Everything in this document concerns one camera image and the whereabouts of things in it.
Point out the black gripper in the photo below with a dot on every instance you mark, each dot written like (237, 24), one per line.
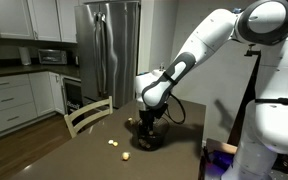
(152, 115)

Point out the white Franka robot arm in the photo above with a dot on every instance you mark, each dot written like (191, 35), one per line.
(277, 100)

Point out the small yellow food piece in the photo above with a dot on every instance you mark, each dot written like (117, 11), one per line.
(115, 144)
(130, 120)
(126, 155)
(150, 132)
(142, 142)

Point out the small white food piece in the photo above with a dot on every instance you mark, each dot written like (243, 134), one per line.
(110, 142)

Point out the white wooden chair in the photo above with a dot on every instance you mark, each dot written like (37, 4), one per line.
(90, 107)

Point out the stainless steel refrigerator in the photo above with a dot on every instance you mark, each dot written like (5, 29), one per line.
(117, 50)

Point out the silver toaster oven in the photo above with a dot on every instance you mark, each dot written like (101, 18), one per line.
(52, 56)

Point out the white lower kitchen cabinets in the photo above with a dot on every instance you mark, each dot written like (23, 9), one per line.
(10, 103)

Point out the white kitchen cabinets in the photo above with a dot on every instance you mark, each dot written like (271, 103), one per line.
(17, 18)
(10, 103)

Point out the small white paper roll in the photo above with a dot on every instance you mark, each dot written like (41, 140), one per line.
(25, 56)

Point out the white upper kitchen cabinets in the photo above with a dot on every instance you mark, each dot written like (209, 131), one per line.
(17, 18)

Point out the black camera stand post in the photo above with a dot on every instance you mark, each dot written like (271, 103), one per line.
(247, 93)

